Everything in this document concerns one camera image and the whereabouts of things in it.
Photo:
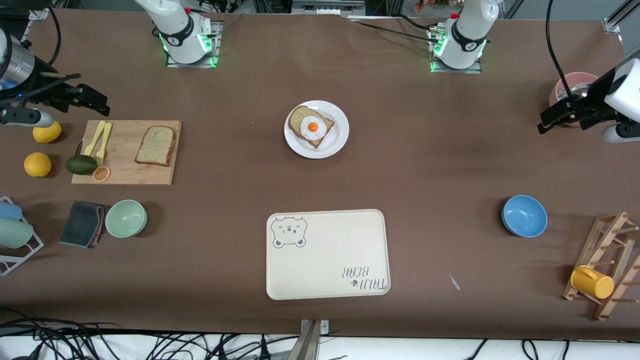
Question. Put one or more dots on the light blue cup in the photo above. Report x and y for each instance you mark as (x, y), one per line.
(10, 211)

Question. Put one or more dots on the dark grey folded cloth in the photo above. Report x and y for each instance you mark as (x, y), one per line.
(80, 225)

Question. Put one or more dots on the pale green bowl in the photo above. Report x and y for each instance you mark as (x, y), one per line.
(126, 218)

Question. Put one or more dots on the yellow lemon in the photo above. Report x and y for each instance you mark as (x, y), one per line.
(47, 134)
(38, 165)

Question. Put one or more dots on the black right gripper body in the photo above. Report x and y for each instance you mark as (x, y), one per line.
(44, 91)

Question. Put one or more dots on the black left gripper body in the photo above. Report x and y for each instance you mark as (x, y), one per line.
(591, 98)

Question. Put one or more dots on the blue bowl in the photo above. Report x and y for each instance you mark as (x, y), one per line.
(524, 216)

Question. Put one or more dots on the aluminium frame profile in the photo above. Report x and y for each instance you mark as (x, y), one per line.
(620, 12)

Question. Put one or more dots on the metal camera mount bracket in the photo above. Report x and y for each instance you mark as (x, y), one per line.
(307, 345)

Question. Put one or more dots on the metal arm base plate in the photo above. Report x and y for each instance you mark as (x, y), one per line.
(477, 69)
(216, 47)

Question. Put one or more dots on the dark green avocado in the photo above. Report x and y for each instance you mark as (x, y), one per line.
(81, 165)

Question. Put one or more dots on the pale green cup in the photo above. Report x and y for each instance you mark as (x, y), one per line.
(15, 233)

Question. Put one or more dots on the yellow plastic fork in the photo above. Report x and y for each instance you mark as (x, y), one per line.
(104, 142)

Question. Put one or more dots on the bamboo cutting board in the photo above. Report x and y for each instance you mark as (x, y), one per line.
(125, 172)

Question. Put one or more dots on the yellow mug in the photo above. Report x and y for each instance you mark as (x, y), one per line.
(595, 284)

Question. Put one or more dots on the metal spoon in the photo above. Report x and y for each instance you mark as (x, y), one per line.
(575, 91)

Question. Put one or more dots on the yellow plastic knife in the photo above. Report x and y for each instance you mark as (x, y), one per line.
(95, 139)

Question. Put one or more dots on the fried egg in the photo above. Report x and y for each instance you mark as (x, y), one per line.
(313, 127)

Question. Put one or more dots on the brown bread slice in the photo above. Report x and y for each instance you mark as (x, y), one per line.
(297, 117)
(156, 146)

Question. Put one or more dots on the pink bowl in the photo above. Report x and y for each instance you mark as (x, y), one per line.
(575, 80)

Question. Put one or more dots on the round white plate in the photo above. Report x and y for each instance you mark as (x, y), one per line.
(337, 142)

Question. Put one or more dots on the cream bear print tray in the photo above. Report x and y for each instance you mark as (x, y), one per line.
(325, 260)

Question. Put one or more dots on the orange slice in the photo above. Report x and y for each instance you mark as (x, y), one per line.
(101, 174)

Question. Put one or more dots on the small grey paper scrap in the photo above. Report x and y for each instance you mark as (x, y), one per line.
(454, 283)

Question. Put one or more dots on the brown table cover sheet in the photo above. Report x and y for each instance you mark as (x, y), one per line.
(400, 175)

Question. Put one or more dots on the wooden mug rack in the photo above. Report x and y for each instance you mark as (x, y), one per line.
(592, 240)

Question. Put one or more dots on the grey metal box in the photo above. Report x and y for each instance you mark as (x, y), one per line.
(325, 7)

